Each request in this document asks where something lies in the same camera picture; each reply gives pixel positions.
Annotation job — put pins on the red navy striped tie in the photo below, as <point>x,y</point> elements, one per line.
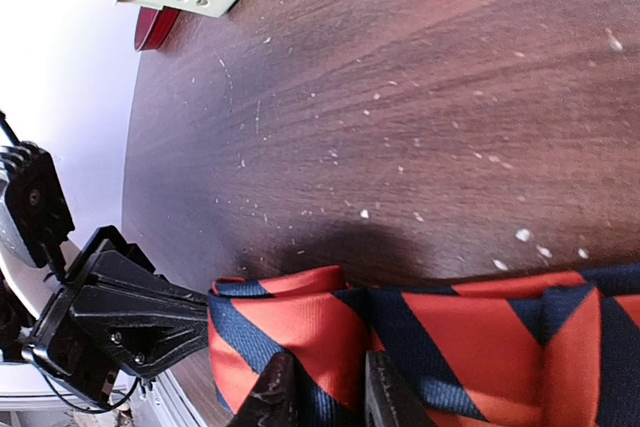
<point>559,349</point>

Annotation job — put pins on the red round tray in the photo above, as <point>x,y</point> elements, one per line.
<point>153,27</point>

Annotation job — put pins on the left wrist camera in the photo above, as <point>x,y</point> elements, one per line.
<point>35,218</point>

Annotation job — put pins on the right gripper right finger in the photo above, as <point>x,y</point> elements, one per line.
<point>388,399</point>

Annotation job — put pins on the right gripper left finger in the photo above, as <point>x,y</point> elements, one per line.
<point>272,401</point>

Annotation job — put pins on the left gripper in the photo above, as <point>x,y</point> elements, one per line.
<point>112,313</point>

